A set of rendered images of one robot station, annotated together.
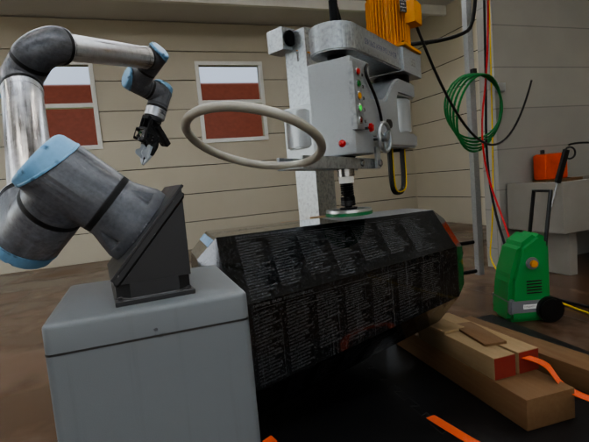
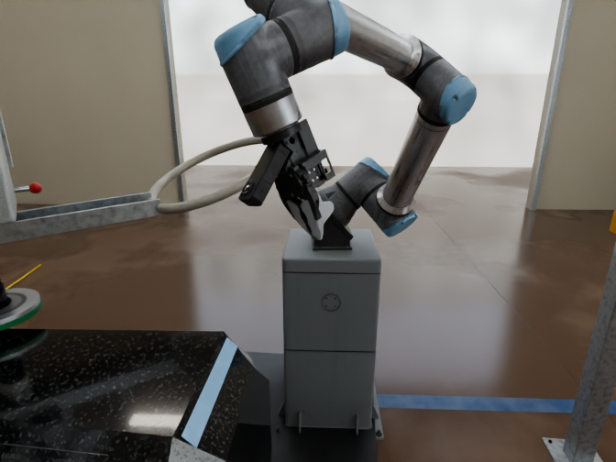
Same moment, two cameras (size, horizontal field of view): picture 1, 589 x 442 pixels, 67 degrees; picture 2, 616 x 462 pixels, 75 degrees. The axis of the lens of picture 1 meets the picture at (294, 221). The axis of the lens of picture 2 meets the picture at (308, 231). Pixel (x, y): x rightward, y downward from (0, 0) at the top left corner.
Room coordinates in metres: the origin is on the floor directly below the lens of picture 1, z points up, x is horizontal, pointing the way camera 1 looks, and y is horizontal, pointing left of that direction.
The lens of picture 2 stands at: (2.65, 0.89, 1.46)
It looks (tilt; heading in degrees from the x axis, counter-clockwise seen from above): 18 degrees down; 202
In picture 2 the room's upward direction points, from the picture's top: straight up
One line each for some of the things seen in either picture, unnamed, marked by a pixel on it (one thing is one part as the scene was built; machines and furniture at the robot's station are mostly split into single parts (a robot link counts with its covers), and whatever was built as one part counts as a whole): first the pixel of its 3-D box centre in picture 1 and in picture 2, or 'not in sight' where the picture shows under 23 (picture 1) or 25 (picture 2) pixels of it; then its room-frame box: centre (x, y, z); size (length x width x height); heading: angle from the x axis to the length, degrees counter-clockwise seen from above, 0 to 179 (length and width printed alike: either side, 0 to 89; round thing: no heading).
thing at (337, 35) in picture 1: (368, 60); not in sight; (2.35, -0.45, 1.66); 0.96 x 0.25 x 0.17; 146
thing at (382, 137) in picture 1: (378, 138); not in sight; (2.10, -0.42, 1.24); 0.15 x 0.10 x 0.15; 146
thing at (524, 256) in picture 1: (522, 254); not in sight; (2.99, -1.54, 0.43); 0.35 x 0.35 x 0.87; 0
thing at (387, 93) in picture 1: (378, 122); not in sight; (2.38, -0.49, 1.35); 0.74 x 0.23 x 0.49; 146
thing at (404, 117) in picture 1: (393, 117); not in sight; (2.61, -0.63, 1.39); 0.19 x 0.19 x 0.20
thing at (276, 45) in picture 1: (281, 41); not in sight; (3.04, -0.02, 2.00); 0.20 x 0.18 x 0.15; 15
